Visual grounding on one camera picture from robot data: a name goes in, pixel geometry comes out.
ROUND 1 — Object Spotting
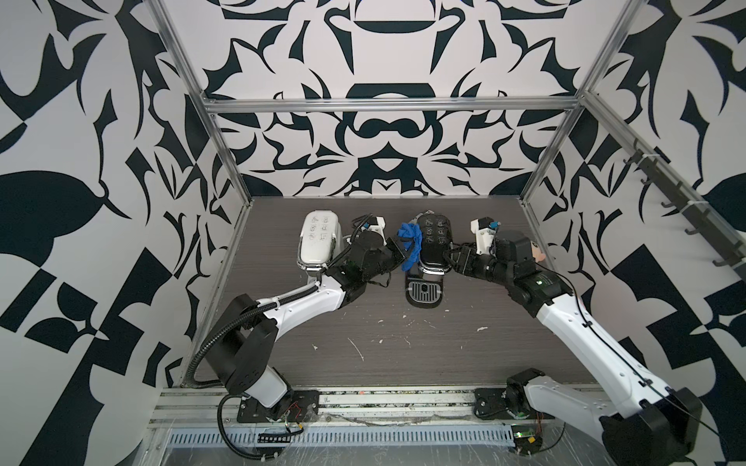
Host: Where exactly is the white coffee machine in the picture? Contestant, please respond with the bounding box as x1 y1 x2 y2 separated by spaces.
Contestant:
297 210 343 276

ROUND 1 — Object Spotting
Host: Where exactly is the blue cleaning cloth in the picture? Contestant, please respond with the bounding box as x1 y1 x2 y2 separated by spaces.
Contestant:
397 223 423 272

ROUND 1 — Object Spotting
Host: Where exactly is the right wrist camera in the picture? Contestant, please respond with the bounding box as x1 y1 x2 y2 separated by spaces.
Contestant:
470 217 500 254

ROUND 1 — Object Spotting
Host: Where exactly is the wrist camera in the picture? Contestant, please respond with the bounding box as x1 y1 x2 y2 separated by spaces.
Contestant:
470 217 500 254
361 216 386 240

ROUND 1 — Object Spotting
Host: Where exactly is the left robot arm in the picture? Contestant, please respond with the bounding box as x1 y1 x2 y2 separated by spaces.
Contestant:
182 210 422 423

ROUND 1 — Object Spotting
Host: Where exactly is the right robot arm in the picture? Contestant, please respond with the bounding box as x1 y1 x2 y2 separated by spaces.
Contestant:
444 228 702 465

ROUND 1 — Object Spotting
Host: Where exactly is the black coffee machine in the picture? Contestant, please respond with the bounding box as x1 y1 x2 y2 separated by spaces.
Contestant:
405 211 453 309

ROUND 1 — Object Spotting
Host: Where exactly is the pink plush pig toy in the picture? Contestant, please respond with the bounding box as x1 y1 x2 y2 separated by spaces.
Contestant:
532 242 547 265

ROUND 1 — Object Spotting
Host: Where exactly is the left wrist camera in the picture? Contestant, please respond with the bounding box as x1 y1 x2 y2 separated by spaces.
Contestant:
361 216 386 240

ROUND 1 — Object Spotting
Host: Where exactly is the wall hook rail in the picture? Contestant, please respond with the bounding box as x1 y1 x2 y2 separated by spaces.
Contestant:
623 139 745 281

